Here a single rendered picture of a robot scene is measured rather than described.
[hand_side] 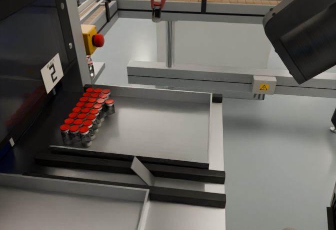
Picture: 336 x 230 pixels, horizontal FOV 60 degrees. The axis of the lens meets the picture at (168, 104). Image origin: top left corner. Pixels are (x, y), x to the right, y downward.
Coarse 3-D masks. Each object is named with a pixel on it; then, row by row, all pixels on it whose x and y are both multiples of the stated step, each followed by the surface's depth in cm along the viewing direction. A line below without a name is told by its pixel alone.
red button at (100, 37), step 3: (96, 36) 86; (99, 36) 86; (102, 36) 87; (96, 39) 86; (99, 39) 86; (102, 39) 87; (96, 42) 86; (99, 42) 86; (102, 42) 87; (96, 45) 87; (99, 45) 87; (102, 45) 88
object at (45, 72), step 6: (54, 60) 67; (48, 66) 64; (54, 66) 67; (60, 66) 70; (42, 72) 62; (48, 72) 65; (60, 72) 70; (42, 78) 62; (48, 78) 65; (60, 78) 70; (48, 84) 65; (54, 84) 68; (48, 90) 65
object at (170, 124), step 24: (120, 96) 83; (144, 96) 82; (168, 96) 81; (192, 96) 80; (120, 120) 74; (144, 120) 74; (168, 120) 74; (192, 120) 74; (72, 144) 67; (96, 144) 67; (120, 144) 67; (144, 144) 67; (168, 144) 67; (192, 144) 67
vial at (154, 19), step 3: (153, 6) 71; (156, 6) 70; (159, 6) 71; (153, 9) 71; (156, 9) 71; (159, 9) 71; (153, 12) 71; (156, 12) 71; (159, 12) 72; (153, 15) 72; (156, 15) 72; (159, 15) 72; (153, 18) 72; (156, 18) 72; (159, 18) 73; (153, 21) 73; (156, 21) 73; (159, 21) 73
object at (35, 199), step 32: (0, 192) 56; (32, 192) 56; (64, 192) 56; (96, 192) 55; (128, 192) 54; (0, 224) 51; (32, 224) 51; (64, 224) 51; (96, 224) 51; (128, 224) 51
